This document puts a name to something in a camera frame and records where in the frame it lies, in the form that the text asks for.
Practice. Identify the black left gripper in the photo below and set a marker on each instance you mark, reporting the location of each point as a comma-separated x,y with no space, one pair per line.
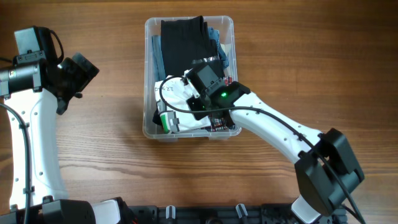
84,75

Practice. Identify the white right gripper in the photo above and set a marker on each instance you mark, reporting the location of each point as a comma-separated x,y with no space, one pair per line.
193,102

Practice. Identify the red plaid shirt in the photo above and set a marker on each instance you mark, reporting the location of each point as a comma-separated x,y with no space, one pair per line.
217,124

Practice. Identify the white printed t-shirt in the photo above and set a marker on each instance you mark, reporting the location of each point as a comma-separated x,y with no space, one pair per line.
176,93

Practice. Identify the blue jeans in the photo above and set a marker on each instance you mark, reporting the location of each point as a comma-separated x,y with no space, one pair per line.
158,64

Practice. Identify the black garment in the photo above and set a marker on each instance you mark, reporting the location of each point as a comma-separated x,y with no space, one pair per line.
186,42

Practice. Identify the cream cloth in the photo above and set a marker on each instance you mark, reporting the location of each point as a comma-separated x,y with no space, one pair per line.
226,48

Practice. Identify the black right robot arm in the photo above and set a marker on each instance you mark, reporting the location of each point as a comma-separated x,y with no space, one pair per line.
326,167

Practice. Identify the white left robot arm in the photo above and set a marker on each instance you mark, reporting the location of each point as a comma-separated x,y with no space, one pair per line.
34,93

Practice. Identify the clear plastic storage bin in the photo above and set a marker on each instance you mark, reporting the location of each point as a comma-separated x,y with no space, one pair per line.
225,25

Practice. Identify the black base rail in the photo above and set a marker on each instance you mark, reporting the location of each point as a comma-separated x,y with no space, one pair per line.
269,213

